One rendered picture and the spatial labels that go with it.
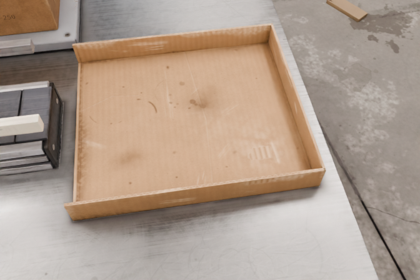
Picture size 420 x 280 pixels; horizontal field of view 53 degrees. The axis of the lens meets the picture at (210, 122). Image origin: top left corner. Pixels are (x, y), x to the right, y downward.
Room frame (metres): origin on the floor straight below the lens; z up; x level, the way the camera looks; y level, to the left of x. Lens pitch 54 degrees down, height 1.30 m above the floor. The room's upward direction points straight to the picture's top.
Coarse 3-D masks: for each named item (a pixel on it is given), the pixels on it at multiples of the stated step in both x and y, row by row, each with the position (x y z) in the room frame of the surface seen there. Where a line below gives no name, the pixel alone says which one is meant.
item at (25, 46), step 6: (0, 42) 0.36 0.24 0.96; (6, 42) 0.36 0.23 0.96; (12, 42) 0.36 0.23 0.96; (18, 42) 0.36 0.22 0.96; (24, 42) 0.36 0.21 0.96; (30, 42) 0.36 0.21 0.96; (0, 48) 0.35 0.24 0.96; (6, 48) 0.35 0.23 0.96; (12, 48) 0.35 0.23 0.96; (18, 48) 0.35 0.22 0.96; (24, 48) 0.35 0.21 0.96; (30, 48) 0.36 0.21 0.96; (0, 54) 0.35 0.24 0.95; (6, 54) 0.35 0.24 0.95; (12, 54) 0.35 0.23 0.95; (18, 54) 0.35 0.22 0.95
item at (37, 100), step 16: (0, 96) 0.35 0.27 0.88; (16, 96) 0.35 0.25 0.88; (32, 96) 0.35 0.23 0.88; (48, 96) 0.35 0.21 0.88; (0, 112) 0.32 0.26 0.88; (16, 112) 0.32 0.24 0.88; (32, 112) 0.32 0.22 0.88; (48, 112) 0.32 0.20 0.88; (48, 128) 0.30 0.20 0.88; (0, 144) 0.28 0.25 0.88
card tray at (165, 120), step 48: (96, 48) 0.46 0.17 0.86; (144, 48) 0.47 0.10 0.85; (192, 48) 0.48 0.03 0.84; (240, 48) 0.49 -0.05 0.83; (96, 96) 0.39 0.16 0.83; (144, 96) 0.39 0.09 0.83; (192, 96) 0.39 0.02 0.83; (240, 96) 0.39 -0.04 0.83; (288, 96) 0.38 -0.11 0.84; (96, 144) 0.30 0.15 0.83; (144, 144) 0.30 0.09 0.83; (192, 144) 0.31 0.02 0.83; (240, 144) 0.31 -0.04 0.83; (288, 144) 0.31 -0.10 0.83; (96, 192) 0.23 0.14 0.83; (144, 192) 0.22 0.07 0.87; (192, 192) 0.22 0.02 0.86; (240, 192) 0.23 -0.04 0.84
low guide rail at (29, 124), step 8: (0, 120) 0.28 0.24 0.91; (8, 120) 0.28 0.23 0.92; (16, 120) 0.28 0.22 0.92; (24, 120) 0.28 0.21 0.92; (32, 120) 0.28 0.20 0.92; (40, 120) 0.29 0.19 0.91; (0, 128) 0.28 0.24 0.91; (8, 128) 0.28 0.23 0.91; (16, 128) 0.28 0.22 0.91; (24, 128) 0.28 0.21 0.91; (32, 128) 0.28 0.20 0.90; (40, 128) 0.28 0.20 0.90; (0, 136) 0.27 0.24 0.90
